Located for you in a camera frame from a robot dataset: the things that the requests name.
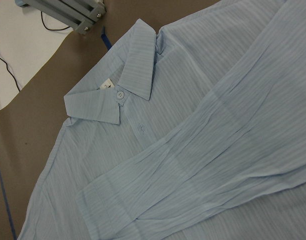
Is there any aluminium frame post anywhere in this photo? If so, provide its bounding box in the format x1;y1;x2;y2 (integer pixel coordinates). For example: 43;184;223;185
15;0;106;35

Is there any light blue button-up shirt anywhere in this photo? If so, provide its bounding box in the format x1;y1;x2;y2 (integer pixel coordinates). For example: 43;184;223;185
19;0;306;240

